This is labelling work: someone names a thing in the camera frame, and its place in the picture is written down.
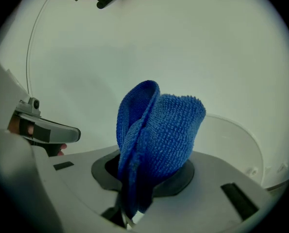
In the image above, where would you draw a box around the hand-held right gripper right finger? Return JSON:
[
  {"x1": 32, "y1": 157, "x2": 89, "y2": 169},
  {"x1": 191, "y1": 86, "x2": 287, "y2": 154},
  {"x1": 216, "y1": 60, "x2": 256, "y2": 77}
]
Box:
[{"x1": 134, "y1": 151, "x2": 273, "y2": 233}]

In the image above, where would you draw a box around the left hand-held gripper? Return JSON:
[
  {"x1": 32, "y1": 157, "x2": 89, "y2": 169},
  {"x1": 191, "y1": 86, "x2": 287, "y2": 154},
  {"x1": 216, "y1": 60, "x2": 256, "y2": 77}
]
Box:
[{"x1": 10, "y1": 97, "x2": 82, "y2": 158}]

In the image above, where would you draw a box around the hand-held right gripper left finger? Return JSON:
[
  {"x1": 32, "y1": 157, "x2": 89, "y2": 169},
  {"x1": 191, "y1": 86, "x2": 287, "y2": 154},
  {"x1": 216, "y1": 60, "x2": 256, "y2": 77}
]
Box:
[{"x1": 37, "y1": 146, "x2": 127, "y2": 233}]

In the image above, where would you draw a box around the blue microfibre cloth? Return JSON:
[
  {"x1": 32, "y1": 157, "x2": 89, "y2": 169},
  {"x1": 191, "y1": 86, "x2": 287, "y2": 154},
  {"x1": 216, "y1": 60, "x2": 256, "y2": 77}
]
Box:
[{"x1": 116, "y1": 80, "x2": 207, "y2": 219}]

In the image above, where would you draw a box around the person's left hand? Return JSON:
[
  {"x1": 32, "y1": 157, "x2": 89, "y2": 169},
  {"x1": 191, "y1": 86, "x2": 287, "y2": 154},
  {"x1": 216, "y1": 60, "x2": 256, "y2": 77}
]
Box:
[{"x1": 7, "y1": 117, "x2": 68, "y2": 156}]

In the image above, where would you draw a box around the gray wall cable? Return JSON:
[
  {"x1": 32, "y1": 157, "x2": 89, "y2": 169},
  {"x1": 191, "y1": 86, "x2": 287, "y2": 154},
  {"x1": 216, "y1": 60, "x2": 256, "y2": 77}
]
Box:
[{"x1": 25, "y1": 0, "x2": 53, "y2": 94}]

